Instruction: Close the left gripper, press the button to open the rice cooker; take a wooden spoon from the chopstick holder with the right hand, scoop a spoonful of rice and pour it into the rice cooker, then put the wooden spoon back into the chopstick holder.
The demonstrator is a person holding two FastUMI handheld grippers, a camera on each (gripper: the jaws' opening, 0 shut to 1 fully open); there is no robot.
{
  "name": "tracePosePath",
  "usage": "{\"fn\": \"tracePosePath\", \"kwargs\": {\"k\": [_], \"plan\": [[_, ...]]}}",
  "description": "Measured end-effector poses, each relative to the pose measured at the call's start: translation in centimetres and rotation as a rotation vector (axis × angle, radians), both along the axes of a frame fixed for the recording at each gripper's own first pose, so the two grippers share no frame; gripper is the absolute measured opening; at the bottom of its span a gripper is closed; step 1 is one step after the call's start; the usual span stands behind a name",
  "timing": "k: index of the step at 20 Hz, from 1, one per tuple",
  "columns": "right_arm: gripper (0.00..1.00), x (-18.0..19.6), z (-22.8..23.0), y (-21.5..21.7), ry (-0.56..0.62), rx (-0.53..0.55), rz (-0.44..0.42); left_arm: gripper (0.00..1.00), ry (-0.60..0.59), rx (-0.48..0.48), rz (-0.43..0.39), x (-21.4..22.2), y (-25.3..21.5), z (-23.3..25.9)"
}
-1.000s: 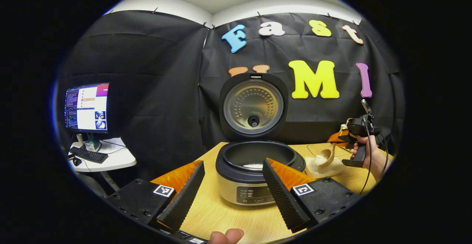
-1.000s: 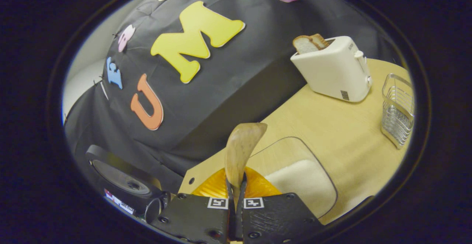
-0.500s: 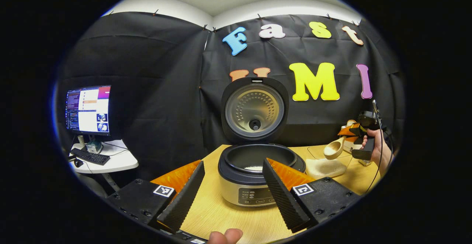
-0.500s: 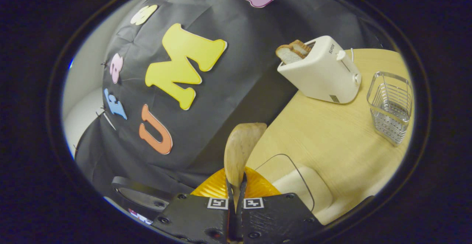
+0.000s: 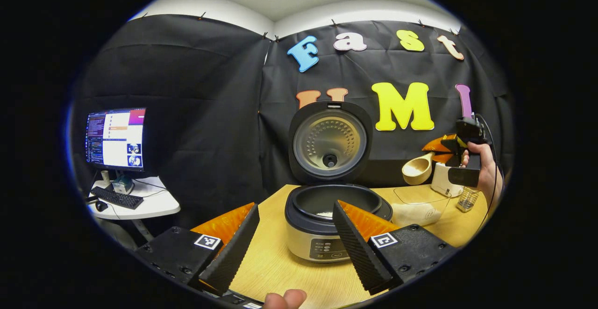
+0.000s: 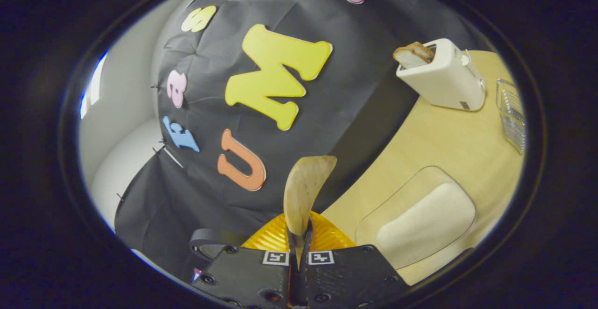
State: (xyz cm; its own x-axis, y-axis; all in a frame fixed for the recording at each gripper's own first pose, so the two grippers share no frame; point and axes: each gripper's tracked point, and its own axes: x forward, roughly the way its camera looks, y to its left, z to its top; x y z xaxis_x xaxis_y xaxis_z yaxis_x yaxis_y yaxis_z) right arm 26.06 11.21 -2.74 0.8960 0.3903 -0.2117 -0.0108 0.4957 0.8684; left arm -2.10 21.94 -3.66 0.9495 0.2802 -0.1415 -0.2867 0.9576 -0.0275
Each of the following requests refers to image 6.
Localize toasted bread slice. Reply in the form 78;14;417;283
392;42;435;70

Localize clear wire chopstick holder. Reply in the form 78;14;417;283
495;79;527;154

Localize wooden spoon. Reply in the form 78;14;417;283
283;155;338;267

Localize white toaster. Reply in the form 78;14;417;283
396;38;486;112

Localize white rice heap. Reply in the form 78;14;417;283
376;183;476;269

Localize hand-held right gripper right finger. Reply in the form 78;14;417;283
299;211;412;309

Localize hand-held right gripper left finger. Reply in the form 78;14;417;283
189;211;299;309

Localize clear plastic container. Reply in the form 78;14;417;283
355;166;477;271

